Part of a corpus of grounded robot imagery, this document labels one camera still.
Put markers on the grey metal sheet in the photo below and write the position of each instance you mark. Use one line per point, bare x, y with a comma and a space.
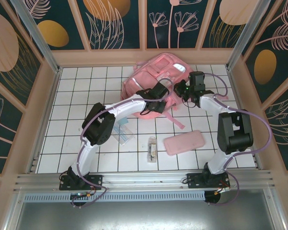
144, 215

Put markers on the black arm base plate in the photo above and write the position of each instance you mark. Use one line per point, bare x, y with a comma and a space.
97, 180
193, 180

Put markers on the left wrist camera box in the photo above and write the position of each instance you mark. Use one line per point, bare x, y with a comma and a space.
160, 89

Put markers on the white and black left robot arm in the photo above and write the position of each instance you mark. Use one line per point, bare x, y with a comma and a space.
98, 129

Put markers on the aluminium mounting rail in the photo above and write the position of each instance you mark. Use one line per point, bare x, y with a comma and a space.
144, 178

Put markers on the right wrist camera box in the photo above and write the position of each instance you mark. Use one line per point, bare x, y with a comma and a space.
196, 79

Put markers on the small clear bag of stationery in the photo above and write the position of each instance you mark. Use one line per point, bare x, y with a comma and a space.
152, 149

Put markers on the aluminium frame post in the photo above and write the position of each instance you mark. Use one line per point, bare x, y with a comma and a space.
249, 36
37, 36

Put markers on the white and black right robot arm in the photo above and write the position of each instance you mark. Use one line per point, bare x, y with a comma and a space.
235, 134

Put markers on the small wiring connector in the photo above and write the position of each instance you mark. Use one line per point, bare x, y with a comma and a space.
222, 190
81, 195

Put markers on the clear bag of blue pens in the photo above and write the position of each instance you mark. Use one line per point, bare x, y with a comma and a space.
124, 135

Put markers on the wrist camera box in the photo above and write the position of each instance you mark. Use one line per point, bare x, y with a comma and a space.
196, 79
160, 89

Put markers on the pink pencil case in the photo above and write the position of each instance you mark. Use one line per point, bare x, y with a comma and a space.
184, 142

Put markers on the pink student backpack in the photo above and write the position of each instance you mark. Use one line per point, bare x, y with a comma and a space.
146, 81

